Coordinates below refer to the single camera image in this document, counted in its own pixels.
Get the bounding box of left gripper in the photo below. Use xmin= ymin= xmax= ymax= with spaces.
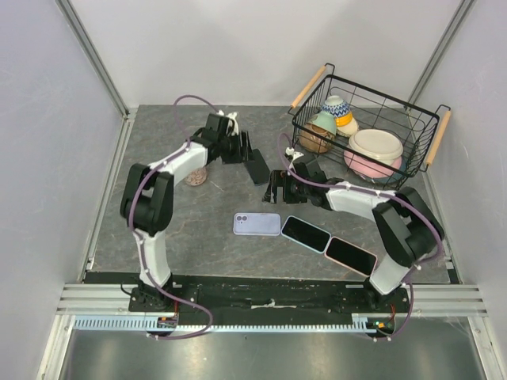
xmin=218 ymin=130 xmax=256 ymax=165

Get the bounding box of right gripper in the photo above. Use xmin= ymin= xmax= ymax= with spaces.
xmin=262 ymin=169 xmax=310 ymax=204

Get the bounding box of blue-edged black phone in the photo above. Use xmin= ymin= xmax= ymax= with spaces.
xmin=244 ymin=149 xmax=270 ymax=186

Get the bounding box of lavender phone case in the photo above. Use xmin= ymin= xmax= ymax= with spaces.
xmin=233 ymin=212 xmax=281 ymax=236

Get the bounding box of light blue phone case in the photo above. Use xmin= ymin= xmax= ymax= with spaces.
xmin=280 ymin=215 xmax=332 ymax=254

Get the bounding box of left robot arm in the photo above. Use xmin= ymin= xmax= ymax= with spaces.
xmin=120 ymin=111 xmax=249 ymax=312

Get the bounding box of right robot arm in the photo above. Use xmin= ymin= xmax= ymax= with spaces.
xmin=263 ymin=157 xmax=445 ymax=312

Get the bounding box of pink floral mug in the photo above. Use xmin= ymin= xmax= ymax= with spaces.
xmin=184 ymin=168 xmax=208 ymax=187

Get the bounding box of brown bowl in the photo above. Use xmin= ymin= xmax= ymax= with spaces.
xmin=298 ymin=123 xmax=334 ymax=154

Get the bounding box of green bowl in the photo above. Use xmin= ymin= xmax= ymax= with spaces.
xmin=307 ymin=111 xmax=337 ymax=136

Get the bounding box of yellow white bowl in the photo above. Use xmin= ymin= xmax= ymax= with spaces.
xmin=335 ymin=112 xmax=359 ymax=138

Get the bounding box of blue patterned bowl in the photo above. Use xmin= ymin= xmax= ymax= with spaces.
xmin=321 ymin=95 xmax=350 ymax=118

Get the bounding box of cream bowl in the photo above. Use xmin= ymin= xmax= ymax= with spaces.
xmin=349 ymin=129 xmax=403 ymax=163

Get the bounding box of teal bowl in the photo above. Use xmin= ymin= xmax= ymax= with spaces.
xmin=371 ymin=159 xmax=406 ymax=184

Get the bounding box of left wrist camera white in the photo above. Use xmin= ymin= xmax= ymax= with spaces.
xmin=216 ymin=110 xmax=239 ymax=136

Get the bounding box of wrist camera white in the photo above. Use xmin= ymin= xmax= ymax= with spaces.
xmin=216 ymin=110 xmax=239 ymax=136
xmin=284 ymin=147 xmax=304 ymax=168

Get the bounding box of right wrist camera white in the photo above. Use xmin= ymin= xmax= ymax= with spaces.
xmin=284 ymin=147 xmax=304 ymax=168

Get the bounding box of black wire basket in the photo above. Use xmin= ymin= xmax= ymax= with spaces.
xmin=289 ymin=63 xmax=448 ymax=190

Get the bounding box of slotted cable duct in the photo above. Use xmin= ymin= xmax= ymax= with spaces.
xmin=73 ymin=315 xmax=376 ymax=333

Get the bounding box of aluminium frame rail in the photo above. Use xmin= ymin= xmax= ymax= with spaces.
xmin=56 ymin=283 xmax=130 ymax=315

